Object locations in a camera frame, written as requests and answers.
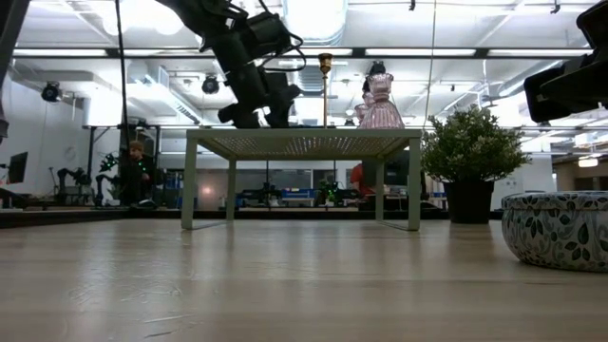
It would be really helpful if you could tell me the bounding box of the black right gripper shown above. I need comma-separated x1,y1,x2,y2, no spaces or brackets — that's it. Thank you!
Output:
523,0,608,124

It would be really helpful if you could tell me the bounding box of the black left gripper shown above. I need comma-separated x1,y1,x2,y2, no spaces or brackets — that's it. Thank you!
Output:
211,32,303,129

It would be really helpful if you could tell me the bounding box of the tall brass candlestick holder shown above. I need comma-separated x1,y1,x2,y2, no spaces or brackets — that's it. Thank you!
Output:
316,52,333,129

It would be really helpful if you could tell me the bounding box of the pink ribbed glass candle holder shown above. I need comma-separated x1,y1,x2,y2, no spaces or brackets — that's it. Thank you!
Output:
353,90,376,128
356,72,407,130

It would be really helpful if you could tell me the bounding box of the blue floral candle tin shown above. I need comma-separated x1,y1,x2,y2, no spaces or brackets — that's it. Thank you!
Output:
501,190,608,274

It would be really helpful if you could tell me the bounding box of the pale green perforated shelf riser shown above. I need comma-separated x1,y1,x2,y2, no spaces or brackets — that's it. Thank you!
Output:
180,126,423,233

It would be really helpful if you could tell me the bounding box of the black ceiling spot lamp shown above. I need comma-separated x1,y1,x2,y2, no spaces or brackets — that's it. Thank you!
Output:
200,74,220,95
40,81,62,104
363,60,388,94

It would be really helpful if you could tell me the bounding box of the white background cabinet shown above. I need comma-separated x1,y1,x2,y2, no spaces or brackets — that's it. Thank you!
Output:
491,159,557,211

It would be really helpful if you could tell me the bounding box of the green artificial bush plant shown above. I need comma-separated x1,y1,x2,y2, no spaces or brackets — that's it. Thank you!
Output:
418,107,531,184

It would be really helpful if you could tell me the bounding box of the person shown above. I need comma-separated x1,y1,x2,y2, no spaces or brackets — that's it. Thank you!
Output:
350,162,376,199
118,140,161,208

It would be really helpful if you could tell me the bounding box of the black plant pot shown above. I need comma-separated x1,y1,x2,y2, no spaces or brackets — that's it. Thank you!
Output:
442,180,495,224

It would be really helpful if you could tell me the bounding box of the ceiling light track bar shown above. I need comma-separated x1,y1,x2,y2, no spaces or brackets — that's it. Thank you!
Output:
11,46,595,60

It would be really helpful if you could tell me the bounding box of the black background monitor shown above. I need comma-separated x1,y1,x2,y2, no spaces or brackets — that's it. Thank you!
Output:
8,151,29,185

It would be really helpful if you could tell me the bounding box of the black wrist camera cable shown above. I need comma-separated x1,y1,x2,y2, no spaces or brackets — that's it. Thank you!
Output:
258,32,309,73

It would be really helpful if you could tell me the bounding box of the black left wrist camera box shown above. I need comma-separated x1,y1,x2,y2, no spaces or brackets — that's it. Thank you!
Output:
246,11,294,58

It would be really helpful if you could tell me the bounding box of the round white ventilation duct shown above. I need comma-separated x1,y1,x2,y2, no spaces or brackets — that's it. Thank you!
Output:
282,0,351,47

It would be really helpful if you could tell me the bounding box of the thin hanging ceiling cord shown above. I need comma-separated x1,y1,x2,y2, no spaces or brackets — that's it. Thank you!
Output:
421,0,438,132

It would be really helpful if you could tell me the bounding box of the black hanging cable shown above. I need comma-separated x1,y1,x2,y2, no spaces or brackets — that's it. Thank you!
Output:
115,0,130,143

